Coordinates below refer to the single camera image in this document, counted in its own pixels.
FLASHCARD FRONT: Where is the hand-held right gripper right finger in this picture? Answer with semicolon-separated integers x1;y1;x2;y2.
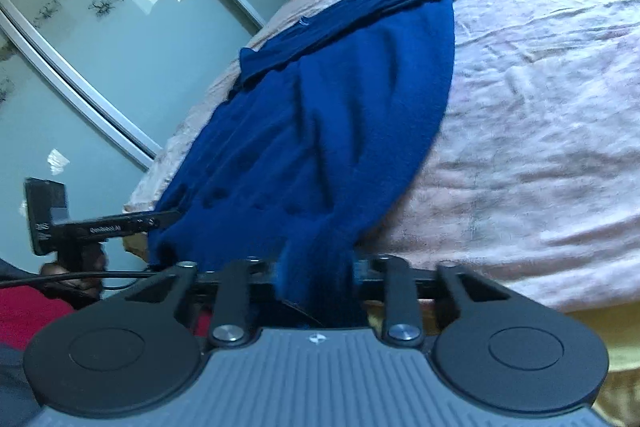
350;254;511;348

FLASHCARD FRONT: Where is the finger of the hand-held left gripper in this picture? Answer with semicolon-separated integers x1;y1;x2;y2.
135;208;182;230

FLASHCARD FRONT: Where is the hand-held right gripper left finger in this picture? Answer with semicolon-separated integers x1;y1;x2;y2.
122;258;281;348

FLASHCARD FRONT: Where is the blue beaded sweater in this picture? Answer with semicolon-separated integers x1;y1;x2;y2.
147;0;469;328

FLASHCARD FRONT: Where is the person's left hand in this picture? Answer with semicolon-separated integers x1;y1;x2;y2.
40;244;108;299

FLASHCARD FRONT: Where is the person's red garment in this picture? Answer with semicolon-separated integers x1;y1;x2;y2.
0;284;76;353

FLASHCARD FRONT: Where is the glass wardrobe sliding door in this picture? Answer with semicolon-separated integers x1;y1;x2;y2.
0;0;346;268

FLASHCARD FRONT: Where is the dark cloth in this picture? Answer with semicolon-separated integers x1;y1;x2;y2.
0;342;43;427

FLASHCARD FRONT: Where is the yellow bed base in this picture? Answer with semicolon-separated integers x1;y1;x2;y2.
565;307;640;427

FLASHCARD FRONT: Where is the pink bed sheet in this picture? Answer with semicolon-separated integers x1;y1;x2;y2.
122;0;640;313

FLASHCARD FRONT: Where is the black cable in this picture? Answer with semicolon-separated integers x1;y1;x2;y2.
0;271;166;290

